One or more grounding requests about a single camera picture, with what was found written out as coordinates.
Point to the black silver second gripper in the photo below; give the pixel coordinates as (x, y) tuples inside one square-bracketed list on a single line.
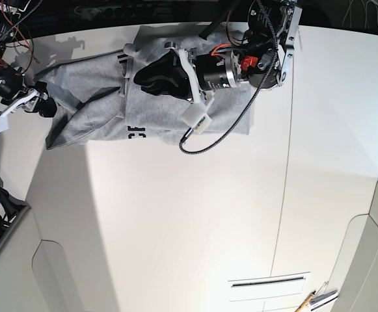
[(214, 71)]

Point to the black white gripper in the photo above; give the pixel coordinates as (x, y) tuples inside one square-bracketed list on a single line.
[(34, 99)]

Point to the grey T-shirt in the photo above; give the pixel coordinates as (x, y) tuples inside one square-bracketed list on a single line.
[(97, 98)]

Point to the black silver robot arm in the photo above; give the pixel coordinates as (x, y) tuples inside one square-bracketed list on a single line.
[(12, 17)]

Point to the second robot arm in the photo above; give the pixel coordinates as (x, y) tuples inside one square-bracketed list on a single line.
[(261, 57)]

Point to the black power strip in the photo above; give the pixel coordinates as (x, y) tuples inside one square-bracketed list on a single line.
[(115, 11)]

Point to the white cable grommet plate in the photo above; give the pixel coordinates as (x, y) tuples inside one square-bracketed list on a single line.
[(266, 288)]

